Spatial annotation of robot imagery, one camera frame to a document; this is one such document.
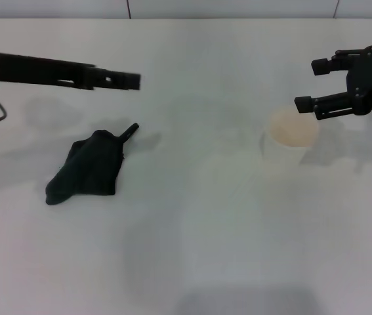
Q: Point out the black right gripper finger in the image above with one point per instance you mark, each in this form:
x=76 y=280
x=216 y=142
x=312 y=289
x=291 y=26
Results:
x=330 y=105
x=323 y=66

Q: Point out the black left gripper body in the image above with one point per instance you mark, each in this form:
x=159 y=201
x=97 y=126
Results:
x=34 y=70

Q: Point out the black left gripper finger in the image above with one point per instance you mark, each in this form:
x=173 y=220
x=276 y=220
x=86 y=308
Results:
x=120 y=80

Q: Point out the white paper cup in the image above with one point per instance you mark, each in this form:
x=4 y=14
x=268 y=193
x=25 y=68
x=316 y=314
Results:
x=290 y=134

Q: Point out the dark blue rag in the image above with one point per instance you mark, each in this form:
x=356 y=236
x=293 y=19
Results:
x=90 y=164

